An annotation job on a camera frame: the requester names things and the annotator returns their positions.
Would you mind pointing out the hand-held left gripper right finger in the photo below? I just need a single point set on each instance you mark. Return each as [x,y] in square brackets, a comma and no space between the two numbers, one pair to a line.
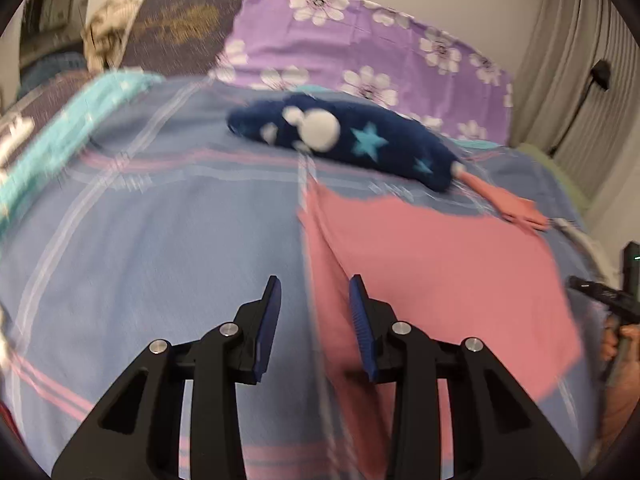
[362,330]

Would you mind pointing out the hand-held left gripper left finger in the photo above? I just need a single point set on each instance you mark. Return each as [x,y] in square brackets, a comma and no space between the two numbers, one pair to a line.
[267,330]

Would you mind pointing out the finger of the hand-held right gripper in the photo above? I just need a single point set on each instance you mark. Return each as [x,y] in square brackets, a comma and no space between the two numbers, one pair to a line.
[605,296]

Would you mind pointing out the pink long-sleeve shirt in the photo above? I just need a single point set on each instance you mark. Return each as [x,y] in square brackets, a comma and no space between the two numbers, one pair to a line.
[440,270]

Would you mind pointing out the person's right forearm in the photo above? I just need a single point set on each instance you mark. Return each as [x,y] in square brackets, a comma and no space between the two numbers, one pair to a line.
[622,405]

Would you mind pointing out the person's right hand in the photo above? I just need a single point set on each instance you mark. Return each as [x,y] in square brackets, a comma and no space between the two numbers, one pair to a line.
[612,342]

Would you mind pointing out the blue plaid bed sheet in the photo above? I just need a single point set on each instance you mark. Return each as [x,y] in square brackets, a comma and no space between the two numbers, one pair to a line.
[165,240]

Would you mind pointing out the black floor lamp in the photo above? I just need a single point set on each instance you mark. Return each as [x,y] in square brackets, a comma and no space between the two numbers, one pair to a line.
[590,90]

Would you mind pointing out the navy star-print fleece garment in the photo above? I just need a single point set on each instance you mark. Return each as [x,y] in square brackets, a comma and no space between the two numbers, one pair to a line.
[360,140]

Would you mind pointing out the beige curtain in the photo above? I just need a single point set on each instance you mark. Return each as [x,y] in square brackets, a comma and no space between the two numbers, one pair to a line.
[585,50]

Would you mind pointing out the purple floral pillow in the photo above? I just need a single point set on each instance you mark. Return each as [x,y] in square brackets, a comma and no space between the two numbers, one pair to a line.
[360,45]

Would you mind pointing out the teal cloth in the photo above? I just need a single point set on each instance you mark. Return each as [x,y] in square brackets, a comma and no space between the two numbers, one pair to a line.
[65,125]

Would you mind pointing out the dark tree-print cushion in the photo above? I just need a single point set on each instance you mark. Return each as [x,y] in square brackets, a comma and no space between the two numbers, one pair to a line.
[180,30]

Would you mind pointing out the dark deer-print blanket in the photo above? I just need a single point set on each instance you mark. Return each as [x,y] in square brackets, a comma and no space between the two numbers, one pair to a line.
[30,110]

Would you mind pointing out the beige knit cloth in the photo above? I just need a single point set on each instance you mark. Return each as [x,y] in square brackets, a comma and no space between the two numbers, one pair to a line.
[105,35]

